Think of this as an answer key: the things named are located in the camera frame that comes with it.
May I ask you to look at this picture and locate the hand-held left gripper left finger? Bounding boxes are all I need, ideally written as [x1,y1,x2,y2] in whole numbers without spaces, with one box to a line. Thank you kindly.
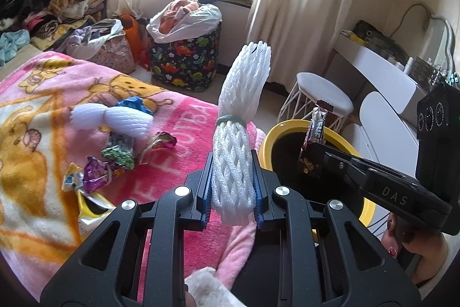
[39,150,216,307]

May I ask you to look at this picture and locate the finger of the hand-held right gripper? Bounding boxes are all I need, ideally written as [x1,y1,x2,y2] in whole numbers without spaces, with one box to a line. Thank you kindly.
[298,142,367,192]

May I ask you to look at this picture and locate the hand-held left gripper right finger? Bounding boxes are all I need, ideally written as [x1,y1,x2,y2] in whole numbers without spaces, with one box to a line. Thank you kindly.
[252,150,422,307]

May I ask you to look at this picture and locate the dark chocolate bar wrapper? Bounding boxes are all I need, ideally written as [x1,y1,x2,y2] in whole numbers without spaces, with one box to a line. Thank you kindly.
[298,99,335,175]

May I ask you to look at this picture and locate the yellow-rimmed black trash bin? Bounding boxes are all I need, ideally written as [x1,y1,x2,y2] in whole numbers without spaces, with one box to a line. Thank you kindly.
[258,119,377,246]

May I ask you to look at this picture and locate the white foam fruit net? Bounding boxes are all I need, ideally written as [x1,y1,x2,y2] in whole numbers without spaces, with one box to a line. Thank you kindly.
[210,41,272,226]
[71,103,154,139]

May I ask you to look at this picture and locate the silver red wrapper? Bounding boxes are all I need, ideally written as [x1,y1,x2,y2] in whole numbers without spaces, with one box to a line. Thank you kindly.
[138,132,177,164]

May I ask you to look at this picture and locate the purple shiny wrapper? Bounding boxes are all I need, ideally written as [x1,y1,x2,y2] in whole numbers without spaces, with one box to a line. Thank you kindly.
[82,156,119,194]

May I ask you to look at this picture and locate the blue shiny wrapper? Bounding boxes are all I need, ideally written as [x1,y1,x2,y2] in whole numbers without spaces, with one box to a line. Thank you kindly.
[116,96,159,117]

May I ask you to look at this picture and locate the white yellow packet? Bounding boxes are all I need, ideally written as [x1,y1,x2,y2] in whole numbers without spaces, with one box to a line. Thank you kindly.
[62,163,84,192]

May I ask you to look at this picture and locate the person's right forearm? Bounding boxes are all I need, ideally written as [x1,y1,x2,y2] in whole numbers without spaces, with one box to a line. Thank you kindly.
[417,237,459,298]

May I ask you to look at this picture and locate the person's right hand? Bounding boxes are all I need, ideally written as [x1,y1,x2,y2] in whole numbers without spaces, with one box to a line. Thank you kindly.
[381,213,451,288]

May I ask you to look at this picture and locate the white rounded cabinet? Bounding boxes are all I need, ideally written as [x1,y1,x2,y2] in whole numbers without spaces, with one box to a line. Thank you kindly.
[345,91,425,185]

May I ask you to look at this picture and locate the white round stool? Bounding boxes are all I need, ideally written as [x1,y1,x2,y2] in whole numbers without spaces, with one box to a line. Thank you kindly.
[277,73,354,135]

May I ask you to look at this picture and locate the dark patterned box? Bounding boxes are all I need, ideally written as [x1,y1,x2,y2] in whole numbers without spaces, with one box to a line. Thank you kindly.
[410,55,446,92]

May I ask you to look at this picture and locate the green snack wrapper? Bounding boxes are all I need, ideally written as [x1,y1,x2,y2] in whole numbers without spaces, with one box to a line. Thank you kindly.
[101,132,136,171]

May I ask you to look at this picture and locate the white vanity desk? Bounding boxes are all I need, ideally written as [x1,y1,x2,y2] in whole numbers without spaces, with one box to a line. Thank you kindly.
[325,37,428,128]

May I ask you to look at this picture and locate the gold snack bag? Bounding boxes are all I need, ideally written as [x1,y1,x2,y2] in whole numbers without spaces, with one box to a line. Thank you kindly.
[76,185,117,243]

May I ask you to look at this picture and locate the yellow flat item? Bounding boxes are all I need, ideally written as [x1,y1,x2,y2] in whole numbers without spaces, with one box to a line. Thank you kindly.
[341,30,367,43]

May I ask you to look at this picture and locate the dinosaur print storage bag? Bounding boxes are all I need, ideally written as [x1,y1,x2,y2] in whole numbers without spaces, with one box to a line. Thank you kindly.
[148,21,221,92]

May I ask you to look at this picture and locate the dark bag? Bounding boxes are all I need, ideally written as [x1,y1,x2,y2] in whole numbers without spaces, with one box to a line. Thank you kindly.
[350,20,410,59]

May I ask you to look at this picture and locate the wide cream curtain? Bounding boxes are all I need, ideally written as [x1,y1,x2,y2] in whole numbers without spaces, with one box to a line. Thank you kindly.
[246,0,346,85]

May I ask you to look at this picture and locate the pink floral bag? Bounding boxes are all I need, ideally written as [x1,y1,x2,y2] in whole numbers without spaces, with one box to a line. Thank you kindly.
[91,35,137,75]

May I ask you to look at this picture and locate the orange bag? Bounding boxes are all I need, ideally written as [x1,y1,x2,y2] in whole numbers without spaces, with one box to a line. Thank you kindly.
[120,14,152,70]

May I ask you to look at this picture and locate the white plastic bag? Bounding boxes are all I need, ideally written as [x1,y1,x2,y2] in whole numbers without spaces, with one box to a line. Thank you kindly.
[147,0,223,43]

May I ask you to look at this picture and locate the pink printed blanket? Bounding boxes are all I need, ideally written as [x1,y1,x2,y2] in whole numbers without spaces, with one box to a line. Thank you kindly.
[0,51,267,300]

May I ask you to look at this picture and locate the pink orange clothes bundle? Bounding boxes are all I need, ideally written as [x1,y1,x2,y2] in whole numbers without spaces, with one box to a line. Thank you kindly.
[158,0,200,34]

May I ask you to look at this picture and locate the white and purple cloths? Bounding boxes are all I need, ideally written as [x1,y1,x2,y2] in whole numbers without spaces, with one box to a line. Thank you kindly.
[54,18,124,59]

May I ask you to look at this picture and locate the light blue cloth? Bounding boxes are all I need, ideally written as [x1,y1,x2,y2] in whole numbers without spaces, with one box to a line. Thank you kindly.
[0,31,31,68]

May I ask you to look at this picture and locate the black cable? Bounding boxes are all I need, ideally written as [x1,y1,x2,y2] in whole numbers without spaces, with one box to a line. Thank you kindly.
[370,210,390,236]

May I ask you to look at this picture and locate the wavy frame mirror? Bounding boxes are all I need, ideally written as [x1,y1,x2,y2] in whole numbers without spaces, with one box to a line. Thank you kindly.
[424,14,457,70]

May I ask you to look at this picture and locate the grey hose loop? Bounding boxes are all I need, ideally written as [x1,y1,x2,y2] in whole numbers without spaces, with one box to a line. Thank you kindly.
[388,1,439,38]

